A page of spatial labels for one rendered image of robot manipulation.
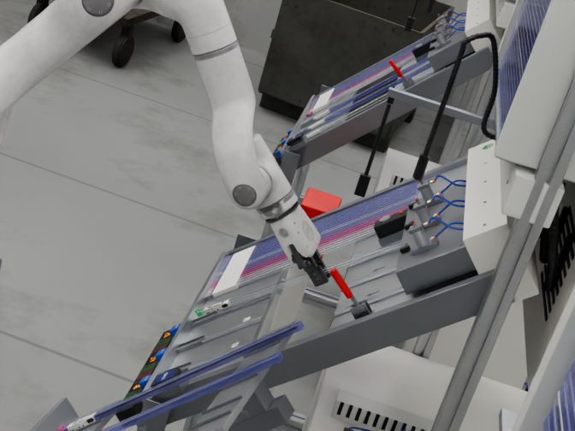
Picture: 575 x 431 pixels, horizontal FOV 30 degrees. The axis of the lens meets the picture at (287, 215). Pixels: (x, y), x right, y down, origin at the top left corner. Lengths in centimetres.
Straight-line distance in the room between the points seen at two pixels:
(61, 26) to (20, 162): 258
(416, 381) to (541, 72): 109
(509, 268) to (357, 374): 83
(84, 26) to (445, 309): 83
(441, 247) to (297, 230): 36
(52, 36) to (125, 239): 215
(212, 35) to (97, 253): 210
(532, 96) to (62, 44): 90
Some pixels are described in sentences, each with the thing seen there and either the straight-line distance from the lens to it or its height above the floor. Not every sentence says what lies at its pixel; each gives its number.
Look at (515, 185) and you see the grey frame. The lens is 172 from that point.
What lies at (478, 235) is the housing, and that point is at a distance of 182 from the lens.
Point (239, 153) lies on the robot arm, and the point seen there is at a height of 117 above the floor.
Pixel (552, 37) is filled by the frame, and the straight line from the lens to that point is 168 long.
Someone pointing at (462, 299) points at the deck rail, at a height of 113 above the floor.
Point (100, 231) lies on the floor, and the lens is 419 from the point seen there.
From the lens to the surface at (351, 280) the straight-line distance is 211.
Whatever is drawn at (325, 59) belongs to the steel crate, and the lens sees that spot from 571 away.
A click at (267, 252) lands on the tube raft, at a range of 248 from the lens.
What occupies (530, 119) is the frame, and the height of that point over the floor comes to 146.
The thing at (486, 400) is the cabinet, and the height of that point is 62.
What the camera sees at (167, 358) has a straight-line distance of 216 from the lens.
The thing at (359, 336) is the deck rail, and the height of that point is 100.
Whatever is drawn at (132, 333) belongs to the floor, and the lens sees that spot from 360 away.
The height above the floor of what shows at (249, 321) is 83.
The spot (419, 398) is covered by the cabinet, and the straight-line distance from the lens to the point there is 253.
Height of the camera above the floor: 190
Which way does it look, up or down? 24 degrees down
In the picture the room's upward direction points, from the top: 17 degrees clockwise
